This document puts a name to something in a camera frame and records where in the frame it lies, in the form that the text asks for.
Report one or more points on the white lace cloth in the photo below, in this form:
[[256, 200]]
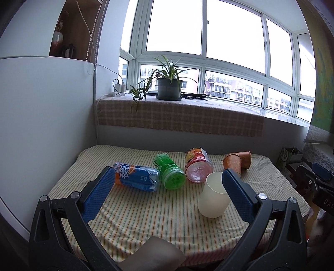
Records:
[[319, 146]]

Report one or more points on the dark plant saucer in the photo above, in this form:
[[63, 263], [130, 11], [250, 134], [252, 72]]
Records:
[[167, 98]]

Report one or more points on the white charger plug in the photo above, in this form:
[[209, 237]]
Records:
[[119, 87]]

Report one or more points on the black device on sill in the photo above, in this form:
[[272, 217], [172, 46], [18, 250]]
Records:
[[194, 95]]

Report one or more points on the plaid windowsill cloth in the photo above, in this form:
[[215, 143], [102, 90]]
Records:
[[195, 117]]

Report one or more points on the potted spider plant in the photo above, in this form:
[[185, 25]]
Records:
[[168, 87]]

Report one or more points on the green paper bag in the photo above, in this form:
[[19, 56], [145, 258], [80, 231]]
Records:
[[288, 157]]

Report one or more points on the white power strip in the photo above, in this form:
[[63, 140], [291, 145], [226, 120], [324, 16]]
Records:
[[116, 93]]

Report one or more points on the white window frame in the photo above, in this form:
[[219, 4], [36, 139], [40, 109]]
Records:
[[203, 60]]

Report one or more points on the wooden wall shelf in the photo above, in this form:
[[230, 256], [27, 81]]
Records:
[[78, 31]]

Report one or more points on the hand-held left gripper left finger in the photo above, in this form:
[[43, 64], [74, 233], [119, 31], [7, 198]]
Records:
[[96, 196]]

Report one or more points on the striped tablecloth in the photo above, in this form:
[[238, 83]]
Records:
[[156, 213]]

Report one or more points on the green plastic bottle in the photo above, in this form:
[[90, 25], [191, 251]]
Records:
[[169, 173]]

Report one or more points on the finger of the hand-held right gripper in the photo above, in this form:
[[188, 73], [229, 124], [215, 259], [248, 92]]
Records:
[[322, 171], [304, 179]]

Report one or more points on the pink plastic bottle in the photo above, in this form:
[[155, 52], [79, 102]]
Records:
[[197, 168]]

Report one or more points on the ceramic vase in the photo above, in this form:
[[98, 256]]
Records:
[[57, 39]]

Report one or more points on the blue plastic bottle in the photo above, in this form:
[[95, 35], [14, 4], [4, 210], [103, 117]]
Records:
[[138, 177]]

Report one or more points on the copper cup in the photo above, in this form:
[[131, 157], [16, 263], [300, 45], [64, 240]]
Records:
[[245, 159], [232, 164]]

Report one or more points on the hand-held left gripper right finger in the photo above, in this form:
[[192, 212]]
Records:
[[238, 198]]

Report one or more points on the brown cup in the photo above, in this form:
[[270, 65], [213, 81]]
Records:
[[154, 254]]

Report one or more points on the white cup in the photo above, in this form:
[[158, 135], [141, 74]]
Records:
[[212, 200]]

